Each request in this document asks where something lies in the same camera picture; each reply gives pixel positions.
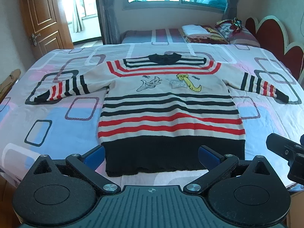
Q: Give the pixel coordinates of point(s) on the brown wooden door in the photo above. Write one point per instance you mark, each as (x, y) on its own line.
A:
(45, 25)

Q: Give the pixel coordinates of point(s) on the grey left curtain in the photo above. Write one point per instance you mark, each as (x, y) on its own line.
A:
(109, 23)

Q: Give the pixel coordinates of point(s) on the white balcony curtain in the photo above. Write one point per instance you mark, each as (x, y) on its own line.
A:
(76, 19)

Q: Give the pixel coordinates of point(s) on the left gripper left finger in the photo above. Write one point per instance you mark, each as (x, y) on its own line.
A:
(84, 166)

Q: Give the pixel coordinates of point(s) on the colourful toy on pillow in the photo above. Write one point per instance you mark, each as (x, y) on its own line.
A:
(236, 25)

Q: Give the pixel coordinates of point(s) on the red yellow folded blanket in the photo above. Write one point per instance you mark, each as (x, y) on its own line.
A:
(214, 38)

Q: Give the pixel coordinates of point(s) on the plaid red pillow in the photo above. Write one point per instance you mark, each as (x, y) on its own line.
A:
(244, 37)

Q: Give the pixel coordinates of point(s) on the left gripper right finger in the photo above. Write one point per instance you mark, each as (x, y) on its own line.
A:
(219, 168)

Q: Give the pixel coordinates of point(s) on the teal blanket on sill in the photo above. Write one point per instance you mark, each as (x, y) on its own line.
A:
(220, 4)

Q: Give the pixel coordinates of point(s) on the folded white towel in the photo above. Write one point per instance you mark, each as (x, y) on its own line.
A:
(194, 31)

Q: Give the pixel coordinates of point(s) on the striped knit sweater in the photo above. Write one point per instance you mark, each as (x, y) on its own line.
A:
(159, 109)

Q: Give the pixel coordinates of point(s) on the red scalloped headboard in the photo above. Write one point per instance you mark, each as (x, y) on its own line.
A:
(272, 36)

